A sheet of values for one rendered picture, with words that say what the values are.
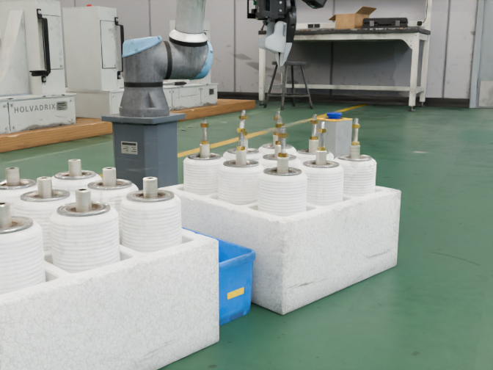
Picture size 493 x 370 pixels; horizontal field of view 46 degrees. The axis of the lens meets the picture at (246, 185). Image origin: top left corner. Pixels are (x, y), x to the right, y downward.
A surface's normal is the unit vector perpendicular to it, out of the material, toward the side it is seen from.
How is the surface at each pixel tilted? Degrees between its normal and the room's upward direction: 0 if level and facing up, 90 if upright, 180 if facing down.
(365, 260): 90
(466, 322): 0
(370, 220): 90
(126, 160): 90
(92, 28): 90
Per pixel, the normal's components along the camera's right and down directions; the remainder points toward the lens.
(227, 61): -0.43, 0.19
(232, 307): 0.71, 0.18
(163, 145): 0.90, 0.09
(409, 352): 0.00, -0.98
